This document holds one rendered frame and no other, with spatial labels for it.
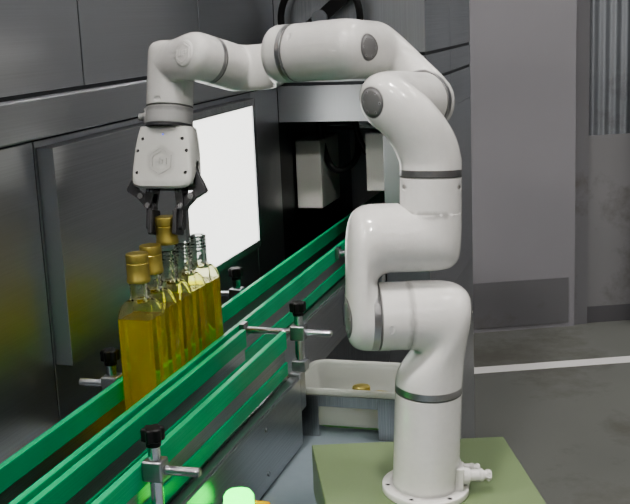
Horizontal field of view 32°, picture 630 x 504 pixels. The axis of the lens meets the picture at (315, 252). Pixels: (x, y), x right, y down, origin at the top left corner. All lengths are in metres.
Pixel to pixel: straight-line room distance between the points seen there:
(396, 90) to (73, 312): 0.63
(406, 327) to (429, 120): 0.28
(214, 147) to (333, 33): 0.78
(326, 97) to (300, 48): 1.14
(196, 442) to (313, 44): 0.58
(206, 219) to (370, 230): 0.82
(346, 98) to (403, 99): 1.25
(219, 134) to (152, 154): 0.57
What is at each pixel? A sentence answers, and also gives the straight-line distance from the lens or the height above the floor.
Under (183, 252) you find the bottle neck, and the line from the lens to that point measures 1.79.
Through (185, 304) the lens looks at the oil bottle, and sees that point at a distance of 1.75.
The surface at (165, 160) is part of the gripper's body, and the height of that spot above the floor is 1.28.
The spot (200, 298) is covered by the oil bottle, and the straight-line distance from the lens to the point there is 1.81.
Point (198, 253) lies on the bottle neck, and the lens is 1.85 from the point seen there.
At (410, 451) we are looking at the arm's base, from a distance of 1.56.
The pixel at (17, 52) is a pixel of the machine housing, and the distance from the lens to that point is 1.66.
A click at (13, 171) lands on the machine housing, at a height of 1.29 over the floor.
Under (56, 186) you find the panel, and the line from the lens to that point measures 1.68.
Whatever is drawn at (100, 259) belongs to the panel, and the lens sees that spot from 1.81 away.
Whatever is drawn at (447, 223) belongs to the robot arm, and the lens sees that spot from 1.47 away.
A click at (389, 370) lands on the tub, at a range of 2.10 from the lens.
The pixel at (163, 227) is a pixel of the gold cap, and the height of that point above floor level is 1.18.
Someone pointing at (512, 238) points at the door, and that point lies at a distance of 5.17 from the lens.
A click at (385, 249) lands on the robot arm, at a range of 1.45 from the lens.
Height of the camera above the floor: 1.49
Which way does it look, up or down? 12 degrees down
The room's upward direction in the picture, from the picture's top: 3 degrees counter-clockwise
